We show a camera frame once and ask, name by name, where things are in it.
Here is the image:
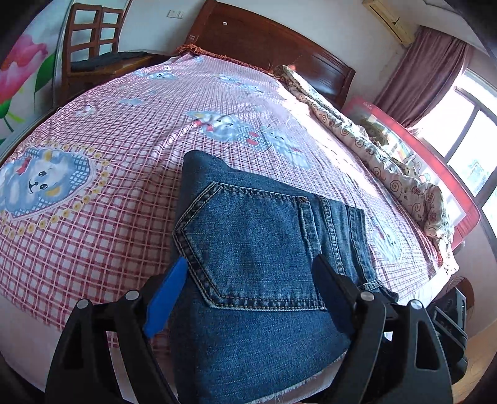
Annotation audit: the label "brown wooden chair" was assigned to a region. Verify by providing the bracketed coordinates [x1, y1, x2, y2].
[59, 1, 159, 106]

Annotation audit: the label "floral sliding wardrobe door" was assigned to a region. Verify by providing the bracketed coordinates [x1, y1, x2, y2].
[1, 1, 72, 156]

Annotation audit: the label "mauve window curtain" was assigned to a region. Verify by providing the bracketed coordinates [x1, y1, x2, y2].
[374, 26, 473, 128]

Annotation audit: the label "dark folded clothes on chair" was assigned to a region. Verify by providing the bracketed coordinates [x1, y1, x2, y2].
[71, 51, 149, 72]

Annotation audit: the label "window with dark frame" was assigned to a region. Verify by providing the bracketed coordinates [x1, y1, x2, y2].
[411, 67, 497, 234]

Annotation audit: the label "beige wall air conditioner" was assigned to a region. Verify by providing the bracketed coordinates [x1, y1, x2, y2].
[362, 0, 414, 47]

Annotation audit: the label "blue denim jeans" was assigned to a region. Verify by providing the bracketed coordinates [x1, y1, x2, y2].
[169, 151, 398, 403]

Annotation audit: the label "dark wooden headboard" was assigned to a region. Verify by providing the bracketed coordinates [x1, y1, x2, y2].
[185, 1, 355, 108]

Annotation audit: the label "pink checkered cartoon bedsheet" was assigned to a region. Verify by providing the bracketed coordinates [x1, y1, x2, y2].
[0, 52, 459, 389]

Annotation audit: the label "white wall switch plate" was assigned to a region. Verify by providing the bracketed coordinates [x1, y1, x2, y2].
[167, 10, 184, 19]

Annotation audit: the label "floral patterned quilt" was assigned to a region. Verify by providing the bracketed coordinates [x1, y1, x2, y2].
[273, 63, 456, 240]

